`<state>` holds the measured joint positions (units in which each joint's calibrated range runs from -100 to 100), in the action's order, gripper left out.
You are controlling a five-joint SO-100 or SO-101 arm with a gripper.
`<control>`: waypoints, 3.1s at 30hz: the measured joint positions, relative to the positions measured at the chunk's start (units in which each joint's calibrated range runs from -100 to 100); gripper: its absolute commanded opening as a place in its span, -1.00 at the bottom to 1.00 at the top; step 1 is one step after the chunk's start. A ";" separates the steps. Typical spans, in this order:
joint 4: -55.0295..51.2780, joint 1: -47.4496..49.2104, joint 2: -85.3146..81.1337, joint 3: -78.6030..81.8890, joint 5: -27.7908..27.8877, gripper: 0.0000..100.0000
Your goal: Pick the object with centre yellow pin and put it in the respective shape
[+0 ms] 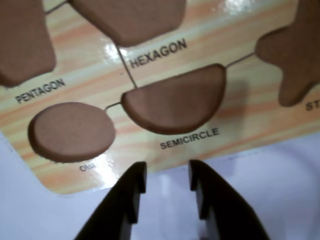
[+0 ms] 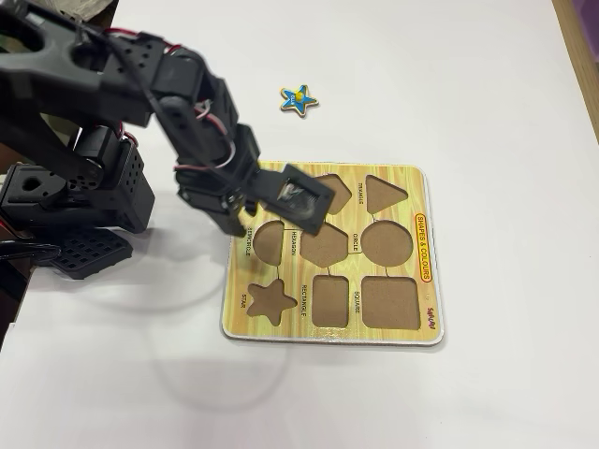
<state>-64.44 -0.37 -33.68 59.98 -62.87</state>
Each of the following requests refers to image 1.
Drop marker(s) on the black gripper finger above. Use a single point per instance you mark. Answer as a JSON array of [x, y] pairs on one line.
[[117, 207], [225, 212]]

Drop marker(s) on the wooden shape puzzle board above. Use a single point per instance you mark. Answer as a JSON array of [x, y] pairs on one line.
[[87, 82]]

